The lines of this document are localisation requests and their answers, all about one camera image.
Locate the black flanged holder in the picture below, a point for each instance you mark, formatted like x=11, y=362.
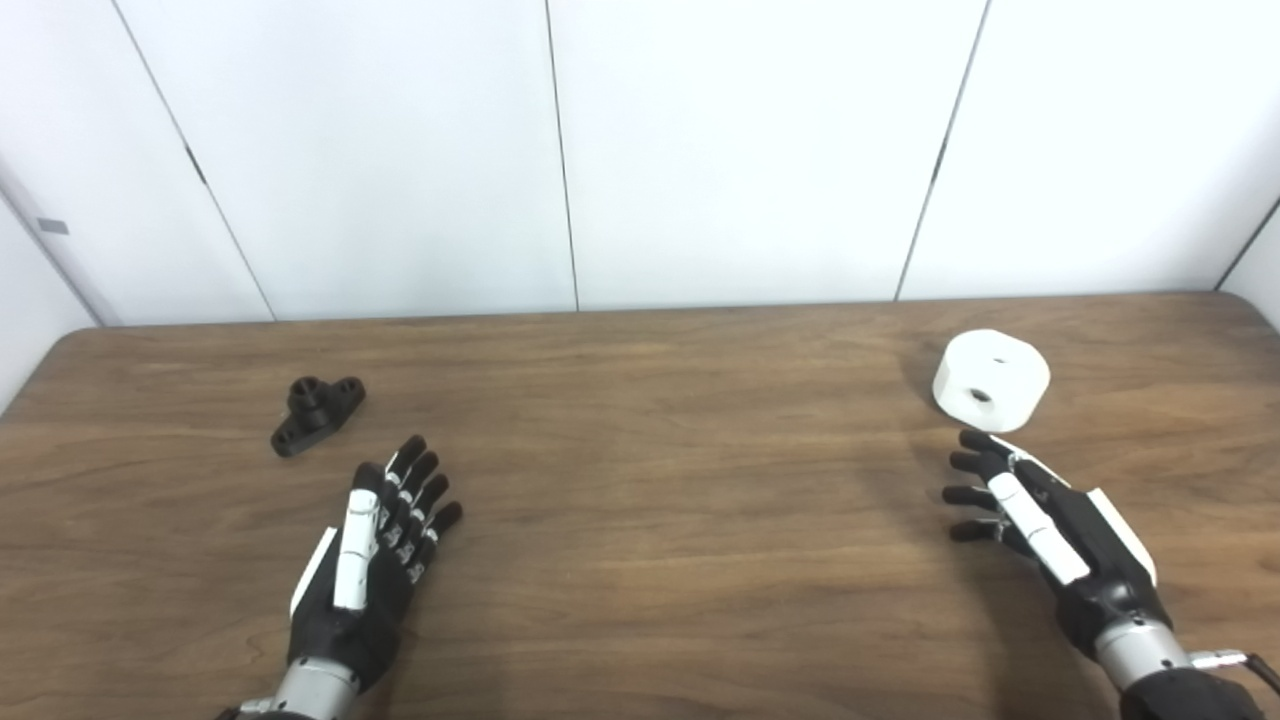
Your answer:
x=315, y=415

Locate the round white piece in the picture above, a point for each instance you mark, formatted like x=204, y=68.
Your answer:
x=990, y=380

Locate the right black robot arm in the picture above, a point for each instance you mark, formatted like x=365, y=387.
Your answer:
x=1150, y=665

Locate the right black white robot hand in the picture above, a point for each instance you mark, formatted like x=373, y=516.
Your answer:
x=1060, y=530

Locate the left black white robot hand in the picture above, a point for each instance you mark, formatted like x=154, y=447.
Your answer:
x=355, y=560

